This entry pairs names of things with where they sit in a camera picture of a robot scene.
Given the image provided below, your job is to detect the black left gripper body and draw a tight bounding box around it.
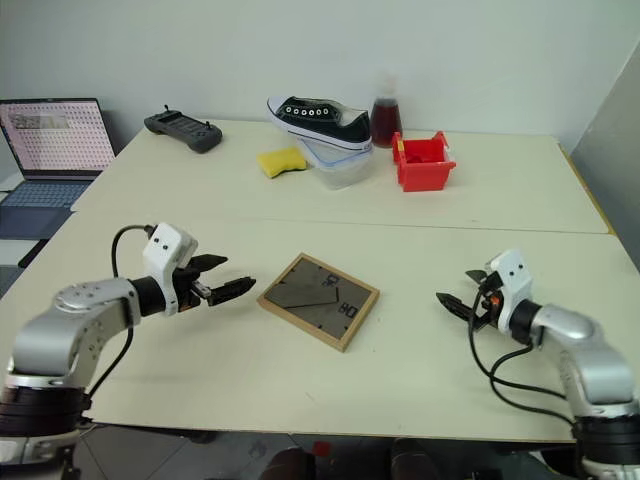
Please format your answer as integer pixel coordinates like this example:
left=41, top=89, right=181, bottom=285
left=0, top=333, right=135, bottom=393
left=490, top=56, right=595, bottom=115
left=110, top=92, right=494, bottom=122
left=172, top=263, right=216, bottom=312

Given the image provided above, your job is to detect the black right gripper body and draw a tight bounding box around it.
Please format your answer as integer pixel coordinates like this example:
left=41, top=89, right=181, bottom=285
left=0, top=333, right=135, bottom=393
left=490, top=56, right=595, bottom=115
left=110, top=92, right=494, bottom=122
left=468, top=273, right=502, bottom=332

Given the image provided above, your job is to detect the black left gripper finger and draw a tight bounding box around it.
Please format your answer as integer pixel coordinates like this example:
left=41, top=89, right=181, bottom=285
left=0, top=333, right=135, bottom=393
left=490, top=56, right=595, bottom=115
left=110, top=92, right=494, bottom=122
left=191, top=253, right=230, bottom=274
left=207, top=276, right=258, bottom=308

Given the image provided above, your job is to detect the open grey laptop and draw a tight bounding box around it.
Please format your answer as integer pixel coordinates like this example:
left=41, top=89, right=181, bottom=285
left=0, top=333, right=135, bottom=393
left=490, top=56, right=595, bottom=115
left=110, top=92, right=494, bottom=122
left=0, top=97, right=118, bottom=211

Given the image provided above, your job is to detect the yellow sponge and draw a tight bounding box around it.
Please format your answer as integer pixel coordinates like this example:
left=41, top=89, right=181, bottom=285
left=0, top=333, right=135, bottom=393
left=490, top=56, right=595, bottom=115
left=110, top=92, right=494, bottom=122
left=256, top=147, right=308, bottom=180

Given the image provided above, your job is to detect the red plastic storage bin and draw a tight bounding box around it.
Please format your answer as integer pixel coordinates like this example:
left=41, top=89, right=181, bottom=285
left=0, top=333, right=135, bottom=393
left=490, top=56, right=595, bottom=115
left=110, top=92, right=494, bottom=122
left=390, top=130, right=458, bottom=194

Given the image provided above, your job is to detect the dark grey handheld controller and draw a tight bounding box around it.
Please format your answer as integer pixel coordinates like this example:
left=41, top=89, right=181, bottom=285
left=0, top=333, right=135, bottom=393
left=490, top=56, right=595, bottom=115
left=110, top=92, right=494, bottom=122
left=143, top=104, right=224, bottom=156

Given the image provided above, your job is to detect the clear plastic container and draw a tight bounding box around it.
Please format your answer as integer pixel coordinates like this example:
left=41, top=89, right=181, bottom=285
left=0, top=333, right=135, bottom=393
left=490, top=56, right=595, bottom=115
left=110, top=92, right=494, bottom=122
left=298, top=133, right=375, bottom=192

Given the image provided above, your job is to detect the grey partition panel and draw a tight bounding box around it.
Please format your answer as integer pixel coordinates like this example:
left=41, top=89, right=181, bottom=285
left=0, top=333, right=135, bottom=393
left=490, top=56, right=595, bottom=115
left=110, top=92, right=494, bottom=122
left=568, top=74, right=640, bottom=277

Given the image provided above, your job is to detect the flask with red liquid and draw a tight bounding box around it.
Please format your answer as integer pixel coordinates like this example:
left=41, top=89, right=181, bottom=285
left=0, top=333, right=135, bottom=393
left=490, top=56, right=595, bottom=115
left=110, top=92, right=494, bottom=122
left=369, top=71, right=405, bottom=150

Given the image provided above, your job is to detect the black white canvas sneaker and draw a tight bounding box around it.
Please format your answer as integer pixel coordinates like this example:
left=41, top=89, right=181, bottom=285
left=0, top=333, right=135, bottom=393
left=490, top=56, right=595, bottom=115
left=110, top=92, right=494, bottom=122
left=265, top=95, right=374, bottom=154

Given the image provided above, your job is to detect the dark rounded shape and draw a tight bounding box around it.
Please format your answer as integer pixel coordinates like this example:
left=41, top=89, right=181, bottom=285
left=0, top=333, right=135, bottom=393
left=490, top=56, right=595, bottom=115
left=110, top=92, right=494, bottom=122
left=271, top=446, right=317, bottom=480

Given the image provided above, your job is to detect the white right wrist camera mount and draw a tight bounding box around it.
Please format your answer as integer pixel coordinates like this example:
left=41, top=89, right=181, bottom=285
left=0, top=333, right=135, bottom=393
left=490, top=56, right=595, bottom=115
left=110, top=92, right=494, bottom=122
left=486, top=248, right=533, bottom=338

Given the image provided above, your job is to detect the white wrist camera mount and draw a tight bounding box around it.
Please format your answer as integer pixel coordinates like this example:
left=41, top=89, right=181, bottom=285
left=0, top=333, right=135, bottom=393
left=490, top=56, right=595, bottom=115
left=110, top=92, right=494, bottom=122
left=486, top=248, right=533, bottom=338
left=141, top=222, right=199, bottom=318

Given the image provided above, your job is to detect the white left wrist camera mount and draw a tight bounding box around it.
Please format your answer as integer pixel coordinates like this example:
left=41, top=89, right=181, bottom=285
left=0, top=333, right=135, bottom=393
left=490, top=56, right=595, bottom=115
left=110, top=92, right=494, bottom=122
left=141, top=222, right=199, bottom=318

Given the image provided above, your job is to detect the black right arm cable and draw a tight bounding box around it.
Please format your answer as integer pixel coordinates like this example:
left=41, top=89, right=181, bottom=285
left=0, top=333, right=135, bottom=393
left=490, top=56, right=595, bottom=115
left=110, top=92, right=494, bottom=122
left=466, top=294, right=577, bottom=427

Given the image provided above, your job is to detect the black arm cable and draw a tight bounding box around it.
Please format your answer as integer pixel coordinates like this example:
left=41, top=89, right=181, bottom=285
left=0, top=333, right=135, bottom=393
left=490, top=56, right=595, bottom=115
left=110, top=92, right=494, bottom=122
left=82, top=224, right=154, bottom=412
left=466, top=294, right=577, bottom=427

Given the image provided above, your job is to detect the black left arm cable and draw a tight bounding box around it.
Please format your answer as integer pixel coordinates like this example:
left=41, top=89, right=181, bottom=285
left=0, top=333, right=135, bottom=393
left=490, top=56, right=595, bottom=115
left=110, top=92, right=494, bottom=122
left=82, top=224, right=154, bottom=412

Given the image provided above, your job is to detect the wooden framed picture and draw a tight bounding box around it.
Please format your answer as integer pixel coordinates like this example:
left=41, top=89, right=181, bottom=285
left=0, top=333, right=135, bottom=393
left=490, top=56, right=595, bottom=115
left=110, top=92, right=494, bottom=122
left=256, top=252, right=380, bottom=354

